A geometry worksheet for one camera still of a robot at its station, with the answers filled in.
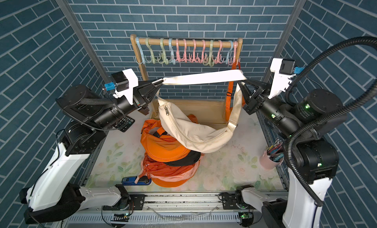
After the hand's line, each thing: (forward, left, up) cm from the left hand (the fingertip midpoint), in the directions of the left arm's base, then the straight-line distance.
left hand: (165, 79), depth 40 cm
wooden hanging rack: (+43, -26, -65) cm, 82 cm away
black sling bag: (-2, -8, -49) cm, 50 cm away
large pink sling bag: (-11, +1, -53) cm, 54 cm away
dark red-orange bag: (-7, +10, -48) cm, 50 cm away
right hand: (0, -22, 0) cm, 22 cm away
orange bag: (+26, -28, -28) cm, 47 cm away
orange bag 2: (+1, +8, -42) cm, 42 cm away
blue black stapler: (-11, +25, -58) cm, 64 cm away
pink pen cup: (-3, -49, -52) cm, 72 cm away
